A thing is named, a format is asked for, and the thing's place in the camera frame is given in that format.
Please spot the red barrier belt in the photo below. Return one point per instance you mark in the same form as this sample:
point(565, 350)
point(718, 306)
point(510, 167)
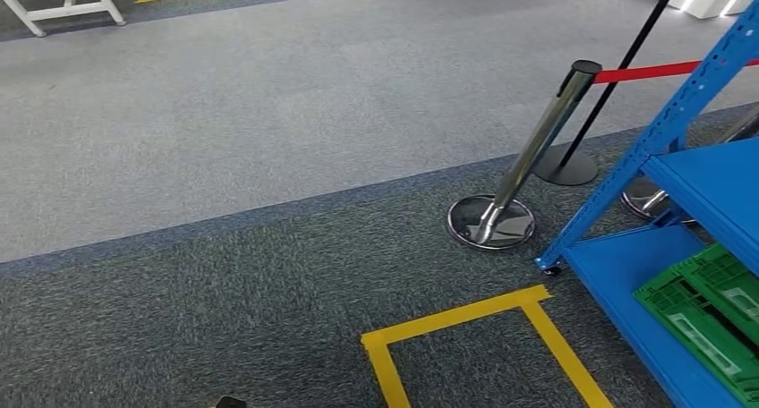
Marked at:
point(646, 71)

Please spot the white table frame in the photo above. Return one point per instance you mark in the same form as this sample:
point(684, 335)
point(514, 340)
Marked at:
point(71, 12)

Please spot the chrome stanchion post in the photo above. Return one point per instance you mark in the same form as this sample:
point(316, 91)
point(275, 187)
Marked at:
point(538, 144)
point(637, 201)

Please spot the green folding plastic crate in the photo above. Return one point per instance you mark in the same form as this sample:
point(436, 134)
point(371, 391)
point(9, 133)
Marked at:
point(652, 298)

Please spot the blue metal shelf rack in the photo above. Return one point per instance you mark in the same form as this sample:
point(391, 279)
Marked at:
point(711, 186)

